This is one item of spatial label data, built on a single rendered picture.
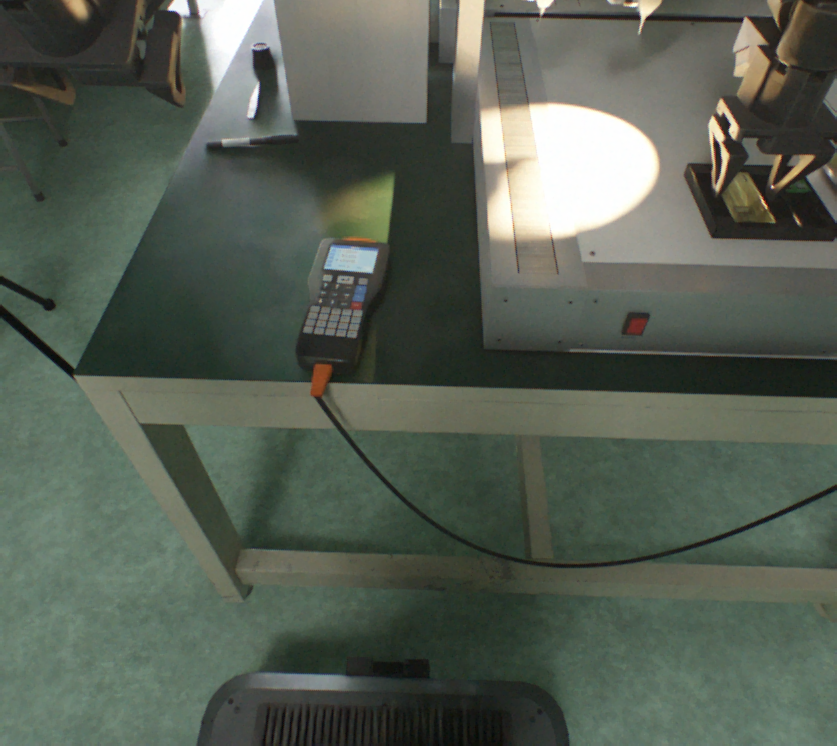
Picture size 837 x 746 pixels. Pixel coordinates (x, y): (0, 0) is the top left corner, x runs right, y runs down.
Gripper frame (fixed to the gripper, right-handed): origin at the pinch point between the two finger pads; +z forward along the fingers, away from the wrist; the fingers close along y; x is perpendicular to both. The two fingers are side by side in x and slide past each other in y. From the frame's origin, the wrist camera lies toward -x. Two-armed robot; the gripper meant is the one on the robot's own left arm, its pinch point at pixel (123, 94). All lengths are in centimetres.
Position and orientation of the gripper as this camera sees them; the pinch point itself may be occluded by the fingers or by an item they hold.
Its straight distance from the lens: 62.9
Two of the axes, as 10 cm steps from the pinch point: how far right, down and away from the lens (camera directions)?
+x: -0.3, 9.8, -2.0
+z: 0.1, 2.0, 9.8
